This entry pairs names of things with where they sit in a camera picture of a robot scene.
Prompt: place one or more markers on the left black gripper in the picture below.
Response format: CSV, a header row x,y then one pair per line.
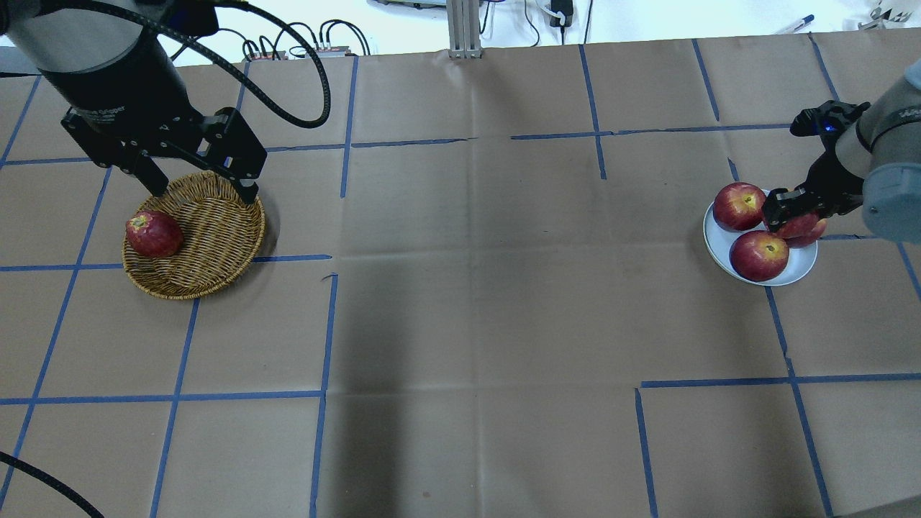
x,y
122,97

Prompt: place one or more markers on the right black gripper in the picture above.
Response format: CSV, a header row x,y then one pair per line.
x,y
829,177

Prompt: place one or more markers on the yellow-red apple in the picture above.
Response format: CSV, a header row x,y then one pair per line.
x,y
797,227

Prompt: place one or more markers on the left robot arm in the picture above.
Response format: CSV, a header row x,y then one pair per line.
x,y
57,38

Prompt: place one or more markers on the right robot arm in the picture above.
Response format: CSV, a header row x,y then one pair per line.
x,y
870,162

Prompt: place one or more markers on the plate apple two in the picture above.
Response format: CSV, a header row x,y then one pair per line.
x,y
810,237

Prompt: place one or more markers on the plate apple one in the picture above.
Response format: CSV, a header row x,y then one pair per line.
x,y
738,207

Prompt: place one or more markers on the plate apple three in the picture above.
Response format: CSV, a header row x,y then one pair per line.
x,y
759,255

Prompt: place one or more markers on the white plate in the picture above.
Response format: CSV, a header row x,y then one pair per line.
x,y
718,242

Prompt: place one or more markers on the wicker basket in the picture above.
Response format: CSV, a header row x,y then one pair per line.
x,y
222,236

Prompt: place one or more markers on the dark red basket apple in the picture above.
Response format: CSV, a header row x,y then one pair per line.
x,y
154,234

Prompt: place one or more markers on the aluminium frame post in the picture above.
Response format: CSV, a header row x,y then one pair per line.
x,y
464,29

